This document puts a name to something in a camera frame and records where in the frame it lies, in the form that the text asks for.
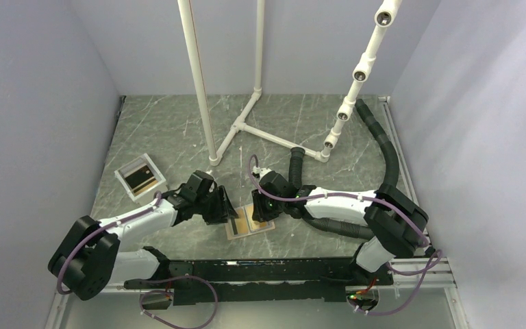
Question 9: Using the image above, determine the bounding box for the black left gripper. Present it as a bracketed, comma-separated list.
[195, 185, 238, 225]

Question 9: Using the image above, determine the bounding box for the tan leather card holder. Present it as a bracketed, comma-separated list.
[225, 204, 275, 240]

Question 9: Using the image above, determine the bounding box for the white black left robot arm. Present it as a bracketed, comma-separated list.
[47, 170, 238, 300]

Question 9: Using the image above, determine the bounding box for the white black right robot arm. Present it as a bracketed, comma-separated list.
[249, 167, 429, 284]

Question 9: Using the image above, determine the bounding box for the white card tray box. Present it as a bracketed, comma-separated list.
[114, 153, 168, 206]

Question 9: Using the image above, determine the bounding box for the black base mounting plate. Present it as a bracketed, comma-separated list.
[123, 256, 394, 306]

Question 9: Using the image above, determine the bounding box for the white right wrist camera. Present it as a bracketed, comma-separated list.
[252, 166, 271, 180]

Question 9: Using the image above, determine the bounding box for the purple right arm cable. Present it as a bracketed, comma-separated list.
[248, 154, 444, 317]

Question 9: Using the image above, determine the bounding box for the black corrugated hose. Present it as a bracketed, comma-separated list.
[287, 98, 401, 240]

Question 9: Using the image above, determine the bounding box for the white PVC pipe frame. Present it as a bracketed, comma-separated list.
[177, 0, 403, 167]

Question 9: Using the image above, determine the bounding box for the side aluminium rail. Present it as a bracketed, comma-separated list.
[378, 96, 420, 206]

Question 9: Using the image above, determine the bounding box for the aluminium extrusion rail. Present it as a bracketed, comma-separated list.
[45, 257, 471, 329]

